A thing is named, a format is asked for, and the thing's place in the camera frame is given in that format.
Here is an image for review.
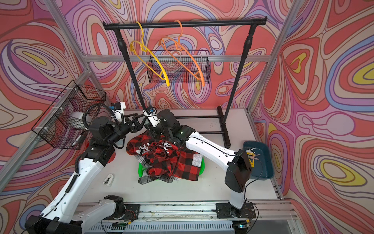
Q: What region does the grey tape roll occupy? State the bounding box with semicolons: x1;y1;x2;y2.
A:
70;112;84;123

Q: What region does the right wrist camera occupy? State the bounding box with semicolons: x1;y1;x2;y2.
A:
143;106;160;128

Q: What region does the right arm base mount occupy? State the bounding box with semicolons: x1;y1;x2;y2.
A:
213;202;256;220

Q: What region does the black clothes rack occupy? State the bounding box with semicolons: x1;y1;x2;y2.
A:
103;17;268;148

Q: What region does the red plastic cup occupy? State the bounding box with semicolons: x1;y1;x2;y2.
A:
82;142;115;166

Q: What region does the grey plaid long-sleeve shirt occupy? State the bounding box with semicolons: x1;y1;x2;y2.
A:
135;152;180;185

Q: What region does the rear black wire basket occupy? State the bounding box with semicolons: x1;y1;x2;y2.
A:
147;49;211;86

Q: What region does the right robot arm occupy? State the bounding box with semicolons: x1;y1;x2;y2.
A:
143;106;252;210

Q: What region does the yellow plastic hanger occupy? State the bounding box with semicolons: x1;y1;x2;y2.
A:
129;21;171;87

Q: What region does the black marker in basket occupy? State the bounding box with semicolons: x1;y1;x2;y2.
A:
71;135;82;147

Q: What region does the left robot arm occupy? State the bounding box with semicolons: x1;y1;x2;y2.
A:
25;102;144;234

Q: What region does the black wire basket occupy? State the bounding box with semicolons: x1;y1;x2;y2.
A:
147;49;211;86
32;81;107;150

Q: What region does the green plastic basket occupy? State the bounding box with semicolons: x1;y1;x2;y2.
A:
138;159;205;181

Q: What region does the dark teal bin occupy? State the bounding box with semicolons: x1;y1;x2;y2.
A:
243;141;275;180

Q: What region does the orange hanger with grey shirt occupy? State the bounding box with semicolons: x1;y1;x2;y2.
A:
159;19;206;87

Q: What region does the red plaid long-sleeve shirt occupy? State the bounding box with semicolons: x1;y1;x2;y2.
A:
126;131;203;185

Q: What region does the white clothespin on table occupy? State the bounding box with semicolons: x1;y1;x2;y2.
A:
103;174;114;187

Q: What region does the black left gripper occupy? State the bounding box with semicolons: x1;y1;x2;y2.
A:
105;113;146;148

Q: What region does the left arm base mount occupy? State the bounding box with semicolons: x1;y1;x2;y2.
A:
111;204;140;221

